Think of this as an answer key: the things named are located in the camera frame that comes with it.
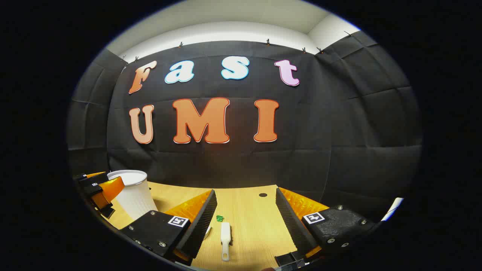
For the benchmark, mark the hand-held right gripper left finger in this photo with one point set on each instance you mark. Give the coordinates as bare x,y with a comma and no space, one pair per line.
199,226

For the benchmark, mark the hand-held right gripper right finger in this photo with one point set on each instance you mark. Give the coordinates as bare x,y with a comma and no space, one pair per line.
292,222

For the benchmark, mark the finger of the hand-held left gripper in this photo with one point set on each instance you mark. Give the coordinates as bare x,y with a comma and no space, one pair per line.
90,178
109,190

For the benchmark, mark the white dustpan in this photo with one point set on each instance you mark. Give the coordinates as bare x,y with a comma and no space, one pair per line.
208,232

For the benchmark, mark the white ribbed garbage bin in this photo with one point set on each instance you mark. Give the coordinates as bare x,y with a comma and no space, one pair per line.
133,195

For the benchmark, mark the small white broom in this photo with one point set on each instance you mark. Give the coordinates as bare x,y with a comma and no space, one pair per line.
225,233

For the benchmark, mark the wooden desktop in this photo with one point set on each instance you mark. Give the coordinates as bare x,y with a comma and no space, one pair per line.
248,210

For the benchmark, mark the white strip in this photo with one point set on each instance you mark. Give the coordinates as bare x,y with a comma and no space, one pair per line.
391,209

